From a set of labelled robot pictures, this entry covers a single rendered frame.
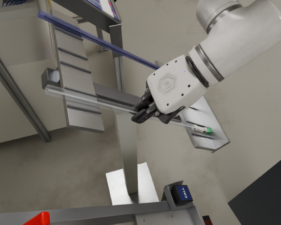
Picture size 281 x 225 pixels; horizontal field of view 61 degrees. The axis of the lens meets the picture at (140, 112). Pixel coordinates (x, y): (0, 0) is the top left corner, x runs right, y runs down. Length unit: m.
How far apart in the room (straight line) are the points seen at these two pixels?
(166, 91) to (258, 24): 0.19
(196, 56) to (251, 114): 1.37
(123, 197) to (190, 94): 1.02
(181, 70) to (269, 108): 1.45
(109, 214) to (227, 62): 0.34
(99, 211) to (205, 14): 0.40
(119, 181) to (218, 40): 1.11
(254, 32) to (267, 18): 0.03
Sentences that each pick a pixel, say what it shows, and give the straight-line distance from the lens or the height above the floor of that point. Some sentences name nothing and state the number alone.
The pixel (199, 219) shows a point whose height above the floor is 0.73.
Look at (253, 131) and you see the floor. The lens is 1.73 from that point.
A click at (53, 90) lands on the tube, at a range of 0.42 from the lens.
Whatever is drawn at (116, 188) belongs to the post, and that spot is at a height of 0.01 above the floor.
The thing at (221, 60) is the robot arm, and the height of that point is 1.07.
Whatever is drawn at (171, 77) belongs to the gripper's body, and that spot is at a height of 1.01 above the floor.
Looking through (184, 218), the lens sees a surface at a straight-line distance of 0.64.
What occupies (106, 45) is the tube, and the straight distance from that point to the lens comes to 0.66.
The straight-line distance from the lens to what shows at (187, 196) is 0.61.
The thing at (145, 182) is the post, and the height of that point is 0.01.
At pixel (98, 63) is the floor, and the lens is 1.97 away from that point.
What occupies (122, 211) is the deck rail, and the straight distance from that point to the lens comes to 0.49.
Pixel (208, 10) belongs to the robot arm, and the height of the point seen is 1.11.
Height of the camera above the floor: 1.37
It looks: 56 degrees down
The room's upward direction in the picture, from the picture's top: straight up
